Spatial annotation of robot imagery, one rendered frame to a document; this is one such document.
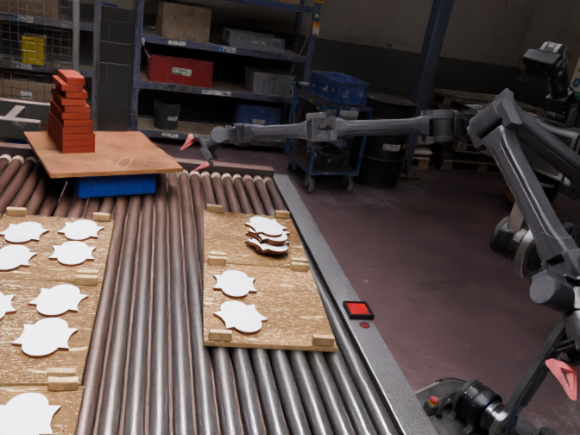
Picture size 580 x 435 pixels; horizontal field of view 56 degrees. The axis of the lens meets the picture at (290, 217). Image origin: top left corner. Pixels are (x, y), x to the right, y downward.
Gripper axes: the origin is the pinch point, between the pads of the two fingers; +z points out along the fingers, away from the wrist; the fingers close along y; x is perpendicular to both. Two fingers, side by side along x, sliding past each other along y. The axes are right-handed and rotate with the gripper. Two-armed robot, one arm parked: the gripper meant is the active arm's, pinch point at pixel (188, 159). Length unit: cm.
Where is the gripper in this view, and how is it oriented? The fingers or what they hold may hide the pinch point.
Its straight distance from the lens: 213.8
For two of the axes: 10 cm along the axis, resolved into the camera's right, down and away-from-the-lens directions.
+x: 1.9, -0.5, 9.8
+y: 5.2, 8.5, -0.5
